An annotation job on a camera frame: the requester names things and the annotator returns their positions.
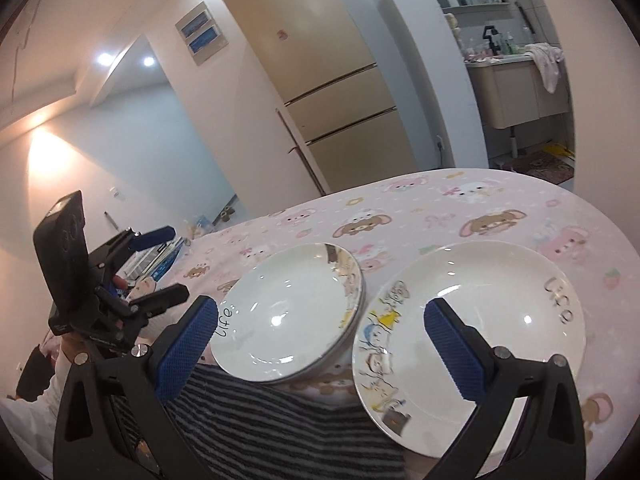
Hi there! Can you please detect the black phone stand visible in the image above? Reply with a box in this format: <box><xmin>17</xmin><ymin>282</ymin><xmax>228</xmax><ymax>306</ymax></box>
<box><xmin>480</xmin><ymin>23</ymin><xmax>501</xmax><ymax>56</ymax></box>

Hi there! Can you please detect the white hanging towel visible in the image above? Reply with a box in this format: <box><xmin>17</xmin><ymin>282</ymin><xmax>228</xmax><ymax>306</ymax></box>
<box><xmin>522</xmin><ymin>43</ymin><xmax>565</xmax><ymax>94</ymax></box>

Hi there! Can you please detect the black door frame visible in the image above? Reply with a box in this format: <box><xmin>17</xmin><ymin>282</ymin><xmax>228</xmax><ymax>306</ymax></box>
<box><xmin>567</xmin><ymin>35</ymin><xmax>584</xmax><ymax>194</ymax></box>

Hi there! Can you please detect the grey striped towel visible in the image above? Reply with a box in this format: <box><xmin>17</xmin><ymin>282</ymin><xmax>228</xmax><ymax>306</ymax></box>
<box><xmin>112</xmin><ymin>360</ymin><xmax>407</xmax><ymax>480</ymax></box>

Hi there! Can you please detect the wall electrical panel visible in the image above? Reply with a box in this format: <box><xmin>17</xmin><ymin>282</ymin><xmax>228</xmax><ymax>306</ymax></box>
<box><xmin>175</xmin><ymin>1</ymin><xmax>230</xmax><ymax>67</ymax></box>

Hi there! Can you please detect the beige refrigerator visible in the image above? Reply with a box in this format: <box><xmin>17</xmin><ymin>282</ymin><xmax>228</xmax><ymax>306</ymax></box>
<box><xmin>219</xmin><ymin>0</ymin><xmax>420</xmax><ymax>195</ymax></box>

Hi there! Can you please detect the stack of books and boxes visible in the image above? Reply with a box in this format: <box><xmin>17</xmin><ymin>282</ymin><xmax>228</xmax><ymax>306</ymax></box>
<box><xmin>125</xmin><ymin>239</ymin><xmax>189</xmax><ymax>282</ymax></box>

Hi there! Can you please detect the beige bathroom vanity cabinet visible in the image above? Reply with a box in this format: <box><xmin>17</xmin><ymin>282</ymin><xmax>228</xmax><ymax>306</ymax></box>
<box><xmin>466</xmin><ymin>55</ymin><xmax>571</xmax><ymax>131</ymax></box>

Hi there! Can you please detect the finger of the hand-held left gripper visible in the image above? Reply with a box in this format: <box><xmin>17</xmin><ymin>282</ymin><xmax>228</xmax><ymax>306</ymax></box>
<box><xmin>89</xmin><ymin>226</ymin><xmax>177</xmax><ymax>267</ymax></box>
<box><xmin>126</xmin><ymin>283</ymin><xmax>190</xmax><ymax>319</ymax></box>

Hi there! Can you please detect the patterned bath mat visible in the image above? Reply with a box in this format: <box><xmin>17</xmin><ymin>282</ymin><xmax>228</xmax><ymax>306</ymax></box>
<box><xmin>499</xmin><ymin>149</ymin><xmax>577</xmax><ymax>187</ymax></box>

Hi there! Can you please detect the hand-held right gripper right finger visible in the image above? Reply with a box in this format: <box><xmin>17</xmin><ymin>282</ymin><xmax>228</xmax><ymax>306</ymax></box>
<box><xmin>424</xmin><ymin>297</ymin><xmax>587</xmax><ymax>480</ymax></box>

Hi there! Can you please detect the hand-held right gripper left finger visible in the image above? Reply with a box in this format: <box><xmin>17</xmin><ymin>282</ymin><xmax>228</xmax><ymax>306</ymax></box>
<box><xmin>52</xmin><ymin>296</ymin><xmax>221</xmax><ymax>480</ymax></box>

